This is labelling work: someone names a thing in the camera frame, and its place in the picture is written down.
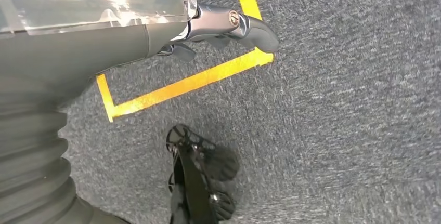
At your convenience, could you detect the yellow floor tape square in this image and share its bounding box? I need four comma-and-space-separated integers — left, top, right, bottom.
96, 0, 275, 123

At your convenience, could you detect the black robot foot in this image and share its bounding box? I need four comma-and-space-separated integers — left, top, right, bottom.
166, 123, 241, 224

